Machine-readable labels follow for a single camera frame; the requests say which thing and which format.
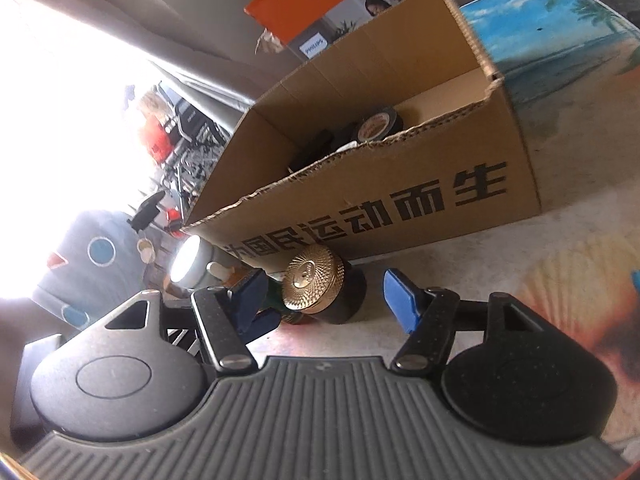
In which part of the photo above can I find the white lid supplement bottle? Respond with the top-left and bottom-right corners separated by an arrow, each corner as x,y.
167,235 -> 216,291

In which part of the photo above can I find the brown cardboard box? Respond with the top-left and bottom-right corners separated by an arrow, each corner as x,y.
180,0 -> 543,271

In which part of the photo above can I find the beige curtain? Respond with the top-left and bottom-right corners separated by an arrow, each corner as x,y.
0,0 -> 301,111

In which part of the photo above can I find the black flashlight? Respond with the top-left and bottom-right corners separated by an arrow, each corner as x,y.
286,152 -> 321,176

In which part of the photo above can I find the brown paper bag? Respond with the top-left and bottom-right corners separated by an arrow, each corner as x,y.
252,30 -> 286,56

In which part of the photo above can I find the black stool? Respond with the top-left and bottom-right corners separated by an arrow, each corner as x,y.
129,191 -> 166,233

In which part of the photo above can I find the gold lid black jar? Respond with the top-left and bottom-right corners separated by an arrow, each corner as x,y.
281,247 -> 368,325

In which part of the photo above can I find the red bag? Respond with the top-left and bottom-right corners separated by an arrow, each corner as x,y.
137,110 -> 181,163

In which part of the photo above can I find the black tape roll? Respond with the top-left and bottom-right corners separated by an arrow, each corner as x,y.
350,105 -> 403,143

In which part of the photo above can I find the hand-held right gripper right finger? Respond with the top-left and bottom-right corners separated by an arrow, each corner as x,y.
384,269 -> 540,375

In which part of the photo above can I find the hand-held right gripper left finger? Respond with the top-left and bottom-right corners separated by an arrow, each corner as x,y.
102,269 -> 281,375

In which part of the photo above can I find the wheelchair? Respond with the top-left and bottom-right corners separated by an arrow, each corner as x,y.
145,80 -> 236,206

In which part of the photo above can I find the grey play mat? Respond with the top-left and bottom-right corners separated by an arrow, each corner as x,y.
30,210 -> 151,331

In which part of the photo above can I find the green dropper bottle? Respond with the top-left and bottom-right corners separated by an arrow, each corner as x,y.
207,261 -> 301,326

